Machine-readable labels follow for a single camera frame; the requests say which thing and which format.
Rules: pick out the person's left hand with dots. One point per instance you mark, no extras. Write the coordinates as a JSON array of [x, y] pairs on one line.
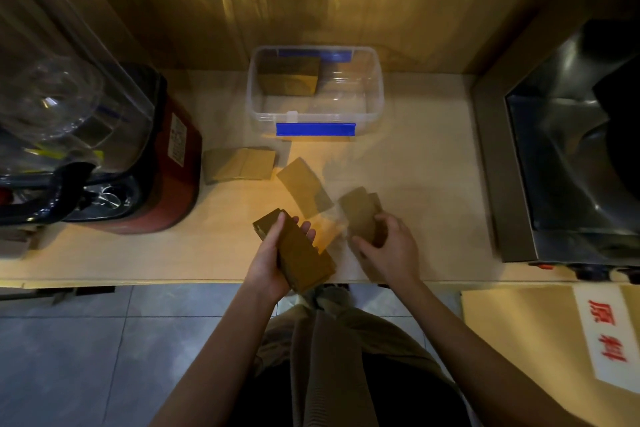
[[265, 269]]

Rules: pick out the person's right hand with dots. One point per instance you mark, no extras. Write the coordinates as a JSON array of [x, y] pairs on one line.
[[395, 256]]

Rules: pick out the person's right thumb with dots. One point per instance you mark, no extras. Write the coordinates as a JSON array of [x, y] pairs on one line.
[[362, 249]]

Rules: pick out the person's left thumb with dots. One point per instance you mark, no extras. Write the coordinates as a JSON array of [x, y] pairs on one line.
[[279, 230]]

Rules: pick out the thick stack of cardboard sleeves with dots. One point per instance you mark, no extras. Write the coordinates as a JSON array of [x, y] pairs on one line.
[[302, 256]]

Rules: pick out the person's right forearm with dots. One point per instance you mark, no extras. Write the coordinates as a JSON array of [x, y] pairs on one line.
[[465, 351]]

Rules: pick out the person's left forearm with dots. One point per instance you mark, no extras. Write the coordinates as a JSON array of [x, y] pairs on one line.
[[220, 361]]

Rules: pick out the grey shoe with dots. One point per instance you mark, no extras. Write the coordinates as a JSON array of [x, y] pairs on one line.
[[325, 295]]

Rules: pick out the khaki trousers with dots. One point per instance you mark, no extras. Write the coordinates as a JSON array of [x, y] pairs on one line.
[[340, 366]]

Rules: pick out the red blender base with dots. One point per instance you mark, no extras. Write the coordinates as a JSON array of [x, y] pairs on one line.
[[167, 176]]

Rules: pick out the clear container with blue clips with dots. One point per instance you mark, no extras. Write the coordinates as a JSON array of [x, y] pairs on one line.
[[316, 109]]

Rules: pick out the bundle of brown cardboard sleeves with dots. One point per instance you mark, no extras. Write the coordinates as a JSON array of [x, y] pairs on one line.
[[288, 75]]

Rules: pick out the cardboard box with white label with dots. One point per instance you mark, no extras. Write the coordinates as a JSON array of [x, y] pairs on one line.
[[540, 336]]

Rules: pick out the stainless steel machine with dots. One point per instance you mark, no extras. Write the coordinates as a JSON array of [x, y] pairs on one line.
[[565, 156]]

